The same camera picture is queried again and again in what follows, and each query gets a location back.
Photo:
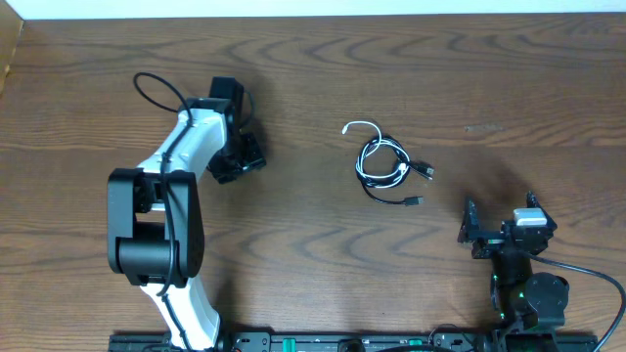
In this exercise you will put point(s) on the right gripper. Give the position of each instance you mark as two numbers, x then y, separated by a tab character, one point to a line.
470	223

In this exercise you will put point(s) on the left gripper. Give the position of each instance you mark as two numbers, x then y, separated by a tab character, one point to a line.
258	159

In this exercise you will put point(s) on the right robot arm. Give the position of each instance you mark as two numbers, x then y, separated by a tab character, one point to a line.
531	305

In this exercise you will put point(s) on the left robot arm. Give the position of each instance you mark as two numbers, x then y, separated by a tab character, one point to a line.
155	229

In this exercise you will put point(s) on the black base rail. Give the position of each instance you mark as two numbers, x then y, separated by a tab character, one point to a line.
442	340

